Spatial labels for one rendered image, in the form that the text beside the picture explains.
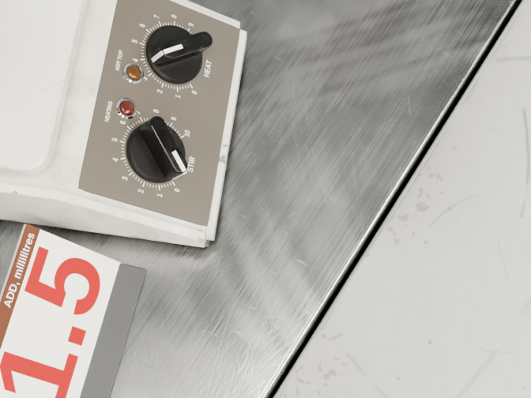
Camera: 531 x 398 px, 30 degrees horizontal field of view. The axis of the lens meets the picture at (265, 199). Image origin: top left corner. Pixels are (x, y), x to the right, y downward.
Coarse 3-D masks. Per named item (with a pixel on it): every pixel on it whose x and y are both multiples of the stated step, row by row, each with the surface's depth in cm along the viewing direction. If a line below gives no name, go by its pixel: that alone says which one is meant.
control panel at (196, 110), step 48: (144, 0) 52; (144, 48) 52; (96, 96) 50; (144, 96) 51; (192, 96) 53; (96, 144) 49; (192, 144) 52; (96, 192) 49; (144, 192) 50; (192, 192) 52
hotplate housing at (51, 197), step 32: (96, 0) 51; (96, 32) 51; (96, 64) 50; (64, 128) 49; (224, 128) 54; (64, 160) 49; (224, 160) 53; (0, 192) 48; (32, 192) 48; (64, 192) 48; (64, 224) 52; (96, 224) 52; (128, 224) 51; (160, 224) 51; (192, 224) 51
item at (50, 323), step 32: (32, 256) 50; (64, 256) 51; (32, 288) 50; (64, 288) 51; (96, 288) 52; (32, 320) 50; (64, 320) 51; (0, 352) 49; (32, 352) 50; (64, 352) 51; (0, 384) 49; (32, 384) 50; (64, 384) 51
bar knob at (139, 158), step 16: (144, 128) 50; (160, 128) 49; (128, 144) 50; (144, 144) 50; (160, 144) 49; (176, 144) 50; (128, 160) 50; (144, 160) 50; (160, 160) 50; (176, 160) 49; (144, 176) 50; (160, 176) 50; (176, 176) 50
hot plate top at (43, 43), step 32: (0, 0) 49; (32, 0) 49; (64, 0) 49; (0, 32) 49; (32, 32) 49; (64, 32) 49; (0, 64) 48; (32, 64) 48; (64, 64) 48; (0, 96) 47; (32, 96) 48; (64, 96) 48; (0, 128) 47; (32, 128) 47; (0, 160) 46; (32, 160) 46
